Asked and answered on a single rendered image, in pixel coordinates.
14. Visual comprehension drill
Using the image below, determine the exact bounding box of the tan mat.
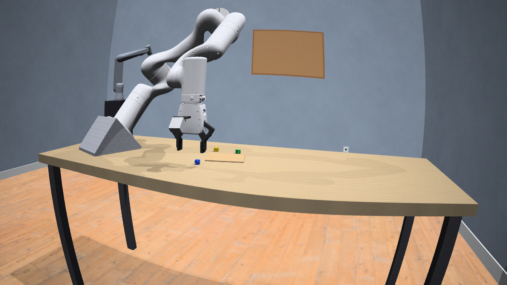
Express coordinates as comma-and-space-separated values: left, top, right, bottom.
205, 153, 245, 163

